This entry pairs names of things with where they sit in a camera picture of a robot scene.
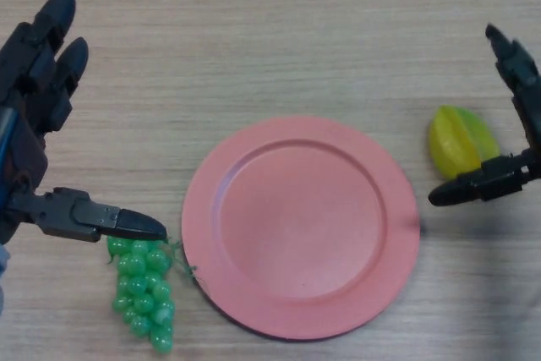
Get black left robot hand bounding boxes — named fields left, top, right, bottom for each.
left=0, top=0, right=167, bottom=243

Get yellow starfruit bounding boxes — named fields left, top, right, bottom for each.
left=428, top=105, right=501, bottom=180

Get green grape bunch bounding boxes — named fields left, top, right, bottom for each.
left=105, top=234, right=199, bottom=356

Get pink round plate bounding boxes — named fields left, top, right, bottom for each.
left=181, top=114, right=421, bottom=341

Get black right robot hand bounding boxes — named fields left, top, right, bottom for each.
left=427, top=23, right=541, bottom=208

